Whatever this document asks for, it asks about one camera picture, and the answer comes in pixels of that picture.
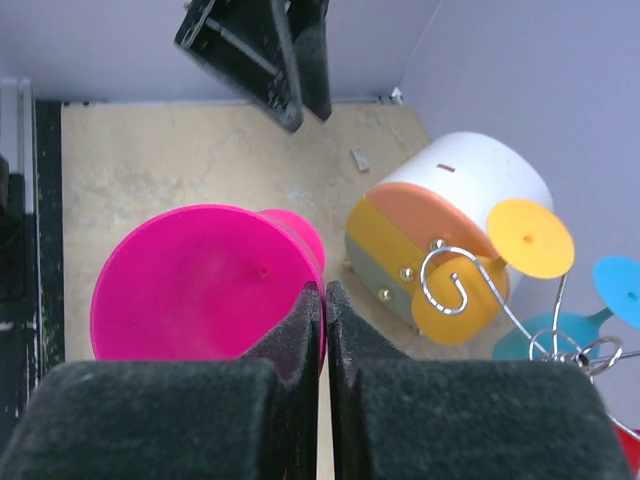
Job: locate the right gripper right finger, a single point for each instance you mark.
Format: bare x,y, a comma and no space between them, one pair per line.
395,417

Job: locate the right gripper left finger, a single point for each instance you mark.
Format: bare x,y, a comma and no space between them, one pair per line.
254,417

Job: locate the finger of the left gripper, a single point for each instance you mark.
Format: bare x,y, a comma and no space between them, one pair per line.
247,45
307,21

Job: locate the orange wine glass front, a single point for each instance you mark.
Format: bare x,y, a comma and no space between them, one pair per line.
460,293

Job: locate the pink plastic wine glass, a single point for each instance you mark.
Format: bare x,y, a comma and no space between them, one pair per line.
202,282

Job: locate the blue plastic wine glass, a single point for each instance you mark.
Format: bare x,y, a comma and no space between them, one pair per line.
616,280

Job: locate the chrome wine glass rack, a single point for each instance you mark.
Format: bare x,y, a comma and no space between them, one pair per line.
596,358

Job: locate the red plastic wine glass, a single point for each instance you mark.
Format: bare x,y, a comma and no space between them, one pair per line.
629,439

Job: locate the small grey block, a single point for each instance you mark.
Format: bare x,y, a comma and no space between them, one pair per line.
361,161

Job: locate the round white drawer cabinet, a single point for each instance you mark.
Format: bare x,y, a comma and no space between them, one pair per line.
445,192

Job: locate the black base frame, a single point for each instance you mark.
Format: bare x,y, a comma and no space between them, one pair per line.
32,265

